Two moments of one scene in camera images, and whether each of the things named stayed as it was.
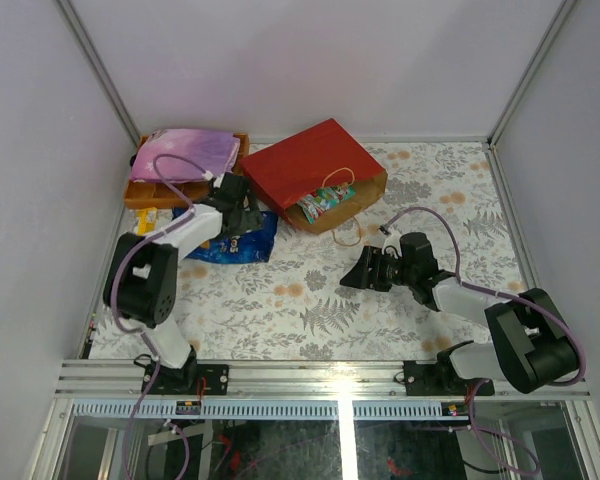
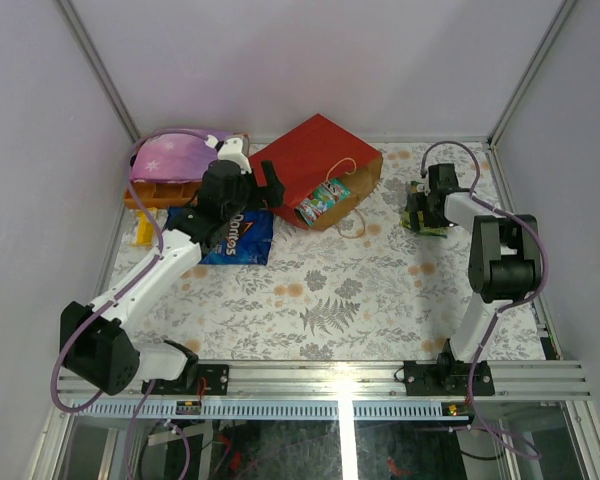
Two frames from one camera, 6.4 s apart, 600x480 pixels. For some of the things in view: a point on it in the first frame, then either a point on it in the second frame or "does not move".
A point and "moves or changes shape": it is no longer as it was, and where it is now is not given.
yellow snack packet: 147,221 does not move
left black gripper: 247,215 to 256,181
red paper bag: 323,156 moves or changes shape
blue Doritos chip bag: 253,245 does not move
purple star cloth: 212,149 does not move
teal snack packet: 317,202 moves or changes shape
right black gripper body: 402,274 to 431,219
